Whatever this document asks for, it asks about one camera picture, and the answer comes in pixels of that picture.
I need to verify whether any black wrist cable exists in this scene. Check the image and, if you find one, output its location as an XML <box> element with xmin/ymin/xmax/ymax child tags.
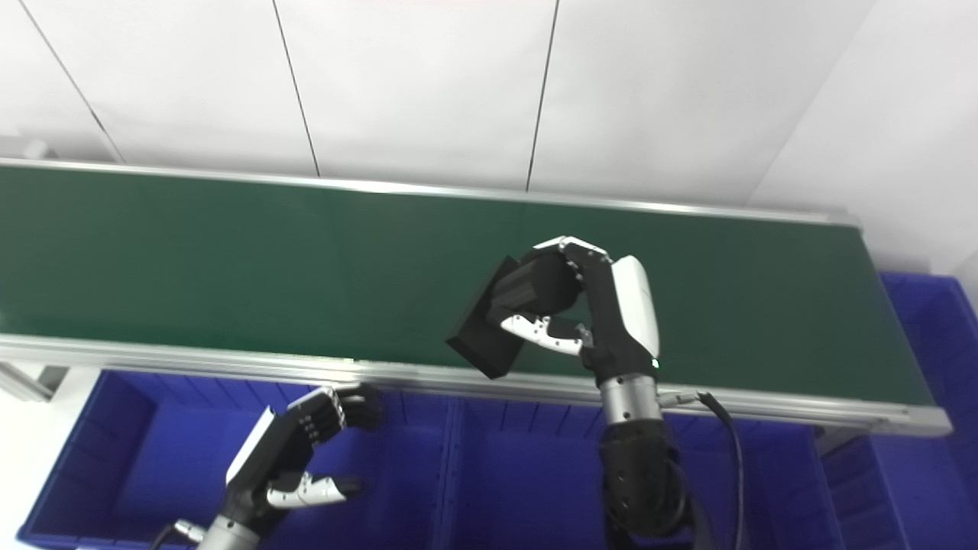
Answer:
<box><xmin>661</xmin><ymin>390</ymin><xmax>746</xmax><ymax>550</ymax></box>
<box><xmin>149</xmin><ymin>519</ymin><xmax>207</xmax><ymax>550</ymax></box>

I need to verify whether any blue plastic bin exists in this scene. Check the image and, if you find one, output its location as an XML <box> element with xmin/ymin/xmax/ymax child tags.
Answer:
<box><xmin>17</xmin><ymin>369</ymin><xmax>459</xmax><ymax>550</ymax></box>
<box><xmin>432</xmin><ymin>397</ymin><xmax>846</xmax><ymax>550</ymax></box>
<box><xmin>821</xmin><ymin>271</ymin><xmax>978</xmax><ymax>550</ymax></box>

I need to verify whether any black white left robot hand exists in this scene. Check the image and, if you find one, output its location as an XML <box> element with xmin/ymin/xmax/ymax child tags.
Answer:
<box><xmin>222</xmin><ymin>383</ymin><xmax>385</xmax><ymax>535</ymax></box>

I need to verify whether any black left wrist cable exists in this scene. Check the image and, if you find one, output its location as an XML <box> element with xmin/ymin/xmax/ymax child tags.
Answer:
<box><xmin>149</xmin><ymin>519</ymin><xmax>207</xmax><ymax>550</ymax></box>

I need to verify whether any green conveyor belt aluminium frame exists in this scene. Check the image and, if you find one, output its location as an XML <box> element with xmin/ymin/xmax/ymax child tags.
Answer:
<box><xmin>0</xmin><ymin>137</ymin><xmax>953</xmax><ymax>438</ymax></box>

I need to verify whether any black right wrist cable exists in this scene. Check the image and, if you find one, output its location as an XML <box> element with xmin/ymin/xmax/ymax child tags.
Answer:
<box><xmin>661</xmin><ymin>390</ymin><xmax>746</xmax><ymax>550</ymax></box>

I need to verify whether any black cylinder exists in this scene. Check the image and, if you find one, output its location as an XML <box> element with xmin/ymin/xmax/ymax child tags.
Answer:
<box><xmin>445</xmin><ymin>254</ymin><xmax>581</xmax><ymax>380</ymax></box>

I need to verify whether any aluminium conveyor leg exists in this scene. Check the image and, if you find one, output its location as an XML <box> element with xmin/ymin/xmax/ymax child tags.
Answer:
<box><xmin>0</xmin><ymin>362</ymin><xmax>71</xmax><ymax>403</ymax></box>

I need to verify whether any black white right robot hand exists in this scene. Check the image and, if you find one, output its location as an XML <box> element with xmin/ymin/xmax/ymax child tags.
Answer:
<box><xmin>500</xmin><ymin>237</ymin><xmax>662</xmax><ymax>387</ymax></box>

